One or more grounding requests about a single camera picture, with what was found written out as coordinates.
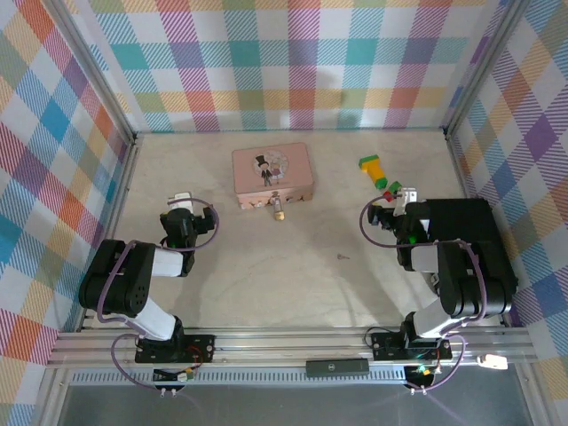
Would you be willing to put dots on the brass padlock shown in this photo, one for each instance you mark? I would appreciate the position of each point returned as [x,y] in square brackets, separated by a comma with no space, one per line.
[279,216]

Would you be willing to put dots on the pink tin box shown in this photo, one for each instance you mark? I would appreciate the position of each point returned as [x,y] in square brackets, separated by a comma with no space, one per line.
[270,173]

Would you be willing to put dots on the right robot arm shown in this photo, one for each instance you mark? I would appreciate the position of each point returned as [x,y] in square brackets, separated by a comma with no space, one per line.
[461,288]

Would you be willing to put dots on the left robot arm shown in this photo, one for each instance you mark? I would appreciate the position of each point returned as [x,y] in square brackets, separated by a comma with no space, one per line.
[128,288]

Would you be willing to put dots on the small red toy block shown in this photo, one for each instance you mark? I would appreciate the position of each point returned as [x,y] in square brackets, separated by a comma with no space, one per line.
[388,196]

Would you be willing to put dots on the small green toy block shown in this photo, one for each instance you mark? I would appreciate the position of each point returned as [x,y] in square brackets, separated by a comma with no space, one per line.
[395,185]

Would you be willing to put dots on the yellow green toy block stack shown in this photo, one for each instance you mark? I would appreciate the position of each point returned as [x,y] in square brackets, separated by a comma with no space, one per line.
[375,171]

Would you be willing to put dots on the black plastic case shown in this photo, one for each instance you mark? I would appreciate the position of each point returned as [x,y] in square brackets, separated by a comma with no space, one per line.
[461,217]

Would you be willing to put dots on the black bar device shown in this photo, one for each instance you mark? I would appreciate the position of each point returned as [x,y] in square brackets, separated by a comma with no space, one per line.
[337,368]

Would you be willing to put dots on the small white plastic object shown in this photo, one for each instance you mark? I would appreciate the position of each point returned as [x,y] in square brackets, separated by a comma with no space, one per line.
[492,361]

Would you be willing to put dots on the slotted metal strip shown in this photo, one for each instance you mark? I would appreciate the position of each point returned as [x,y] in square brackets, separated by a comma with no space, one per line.
[244,377]

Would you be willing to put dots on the grey metal bottom panel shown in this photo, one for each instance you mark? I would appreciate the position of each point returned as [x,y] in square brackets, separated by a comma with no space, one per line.
[288,408]

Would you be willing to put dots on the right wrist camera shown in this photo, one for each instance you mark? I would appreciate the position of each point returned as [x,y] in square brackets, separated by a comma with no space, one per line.
[408,195]

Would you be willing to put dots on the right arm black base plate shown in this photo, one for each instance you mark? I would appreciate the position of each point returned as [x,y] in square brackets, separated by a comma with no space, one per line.
[386,346]

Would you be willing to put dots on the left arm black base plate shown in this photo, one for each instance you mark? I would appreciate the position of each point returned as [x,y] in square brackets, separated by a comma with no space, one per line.
[199,350]

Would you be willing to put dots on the aluminium cross rail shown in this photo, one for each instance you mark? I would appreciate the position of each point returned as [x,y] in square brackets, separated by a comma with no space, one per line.
[275,346]

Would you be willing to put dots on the aluminium corner post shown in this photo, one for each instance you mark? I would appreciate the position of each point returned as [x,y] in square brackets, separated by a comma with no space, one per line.
[96,71]
[481,66]

